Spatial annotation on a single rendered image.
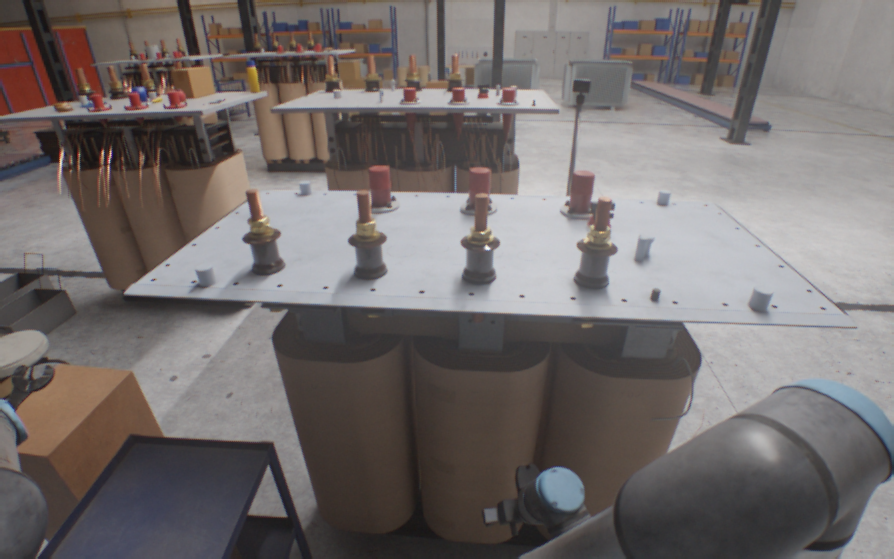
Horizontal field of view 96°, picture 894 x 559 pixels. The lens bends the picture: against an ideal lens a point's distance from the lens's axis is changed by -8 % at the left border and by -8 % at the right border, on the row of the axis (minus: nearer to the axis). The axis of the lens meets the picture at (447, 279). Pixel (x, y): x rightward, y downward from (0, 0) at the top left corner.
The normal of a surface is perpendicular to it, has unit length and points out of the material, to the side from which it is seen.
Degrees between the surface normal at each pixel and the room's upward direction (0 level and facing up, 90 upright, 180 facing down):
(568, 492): 19
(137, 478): 0
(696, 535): 60
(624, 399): 90
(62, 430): 0
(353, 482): 90
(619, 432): 90
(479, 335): 90
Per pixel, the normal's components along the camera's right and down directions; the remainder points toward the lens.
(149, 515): 0.00, -0.87
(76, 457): 1.00, 0.04
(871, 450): 0.29, -0.29
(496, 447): -0.04, 0.50
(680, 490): -0.70, -0.54
